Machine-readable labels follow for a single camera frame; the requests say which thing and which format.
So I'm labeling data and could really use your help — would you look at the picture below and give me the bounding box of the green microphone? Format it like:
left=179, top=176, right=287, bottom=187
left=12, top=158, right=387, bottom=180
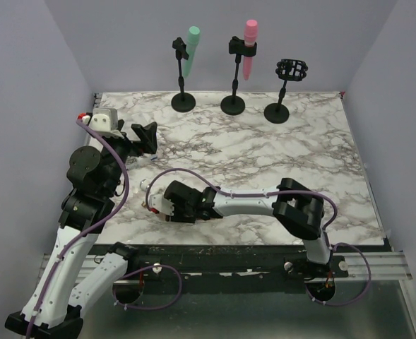
left=183, top=25, right=201, bottom=78

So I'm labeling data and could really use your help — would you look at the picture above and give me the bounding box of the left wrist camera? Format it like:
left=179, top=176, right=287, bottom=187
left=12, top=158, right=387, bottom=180
left=78, top=107, right=121, bottom=138

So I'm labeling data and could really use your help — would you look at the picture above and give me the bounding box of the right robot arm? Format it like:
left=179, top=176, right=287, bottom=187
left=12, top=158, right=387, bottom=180
left=162, top=178, right=333, bottom=277

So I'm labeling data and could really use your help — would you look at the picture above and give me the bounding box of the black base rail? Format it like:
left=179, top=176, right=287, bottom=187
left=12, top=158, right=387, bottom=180
left=41, top=243, right=415, bottom=294

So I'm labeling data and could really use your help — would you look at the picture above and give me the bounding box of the clear screw box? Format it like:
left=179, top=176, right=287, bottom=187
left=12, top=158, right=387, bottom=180
left=126, top=154, right=158, bottom=170

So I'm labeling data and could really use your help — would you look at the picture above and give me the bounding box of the black shock-mount microphone stand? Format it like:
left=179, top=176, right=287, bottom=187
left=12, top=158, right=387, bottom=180
left=264, top=59, right=309, bottom=124

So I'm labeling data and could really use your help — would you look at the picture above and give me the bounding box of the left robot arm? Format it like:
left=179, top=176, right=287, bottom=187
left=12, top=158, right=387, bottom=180
left=5, top=119, right=158, bottom=338

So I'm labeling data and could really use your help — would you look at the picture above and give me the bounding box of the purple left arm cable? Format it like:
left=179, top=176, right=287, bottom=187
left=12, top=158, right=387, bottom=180
left=23, top=118, right=131, bottom=339

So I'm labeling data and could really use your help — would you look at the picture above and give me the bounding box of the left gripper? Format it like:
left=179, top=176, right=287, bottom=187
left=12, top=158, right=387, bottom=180
left=99, top=120, right=157, bottom=195

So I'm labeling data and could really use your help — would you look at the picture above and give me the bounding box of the black stand with green microphone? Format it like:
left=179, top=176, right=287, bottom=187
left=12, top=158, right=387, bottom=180
left=171, top=37, right=196, bottom=112

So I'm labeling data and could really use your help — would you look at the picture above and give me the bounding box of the pink microphone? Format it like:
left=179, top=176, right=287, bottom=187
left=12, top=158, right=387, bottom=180
left=243, top=19, right=258, bottom=81

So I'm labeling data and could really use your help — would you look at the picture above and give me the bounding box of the black clip microphone stand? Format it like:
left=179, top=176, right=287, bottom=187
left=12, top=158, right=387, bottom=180
left=220, top=36, right=257, bottom=116

